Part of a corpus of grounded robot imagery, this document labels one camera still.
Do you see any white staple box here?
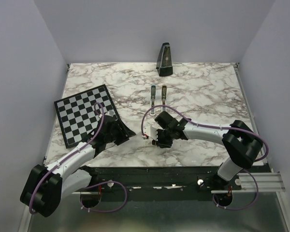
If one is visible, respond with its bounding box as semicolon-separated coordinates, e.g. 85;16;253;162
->
144;139;152;146

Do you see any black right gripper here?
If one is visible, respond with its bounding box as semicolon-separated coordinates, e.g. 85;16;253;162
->
152;128;174;148

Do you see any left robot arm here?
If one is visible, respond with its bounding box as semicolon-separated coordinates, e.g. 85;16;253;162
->
20;116;136;217

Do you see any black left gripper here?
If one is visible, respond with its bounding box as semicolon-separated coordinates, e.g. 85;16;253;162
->
105;118;136;145

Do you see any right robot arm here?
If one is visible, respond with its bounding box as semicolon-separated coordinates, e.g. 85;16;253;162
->
152;111;263;189

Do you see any black metronome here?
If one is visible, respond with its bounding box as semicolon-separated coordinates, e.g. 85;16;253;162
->
156;43;173;77

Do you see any light blue stapler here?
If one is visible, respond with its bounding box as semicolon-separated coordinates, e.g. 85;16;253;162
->
150;85;156;116

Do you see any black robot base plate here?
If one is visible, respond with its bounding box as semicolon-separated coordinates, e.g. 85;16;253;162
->
40;164;257;203

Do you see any black white chessboard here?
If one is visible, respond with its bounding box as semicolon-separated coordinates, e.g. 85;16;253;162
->
54;84;119;148

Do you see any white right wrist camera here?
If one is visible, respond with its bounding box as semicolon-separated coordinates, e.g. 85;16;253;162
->
142;126;158;141

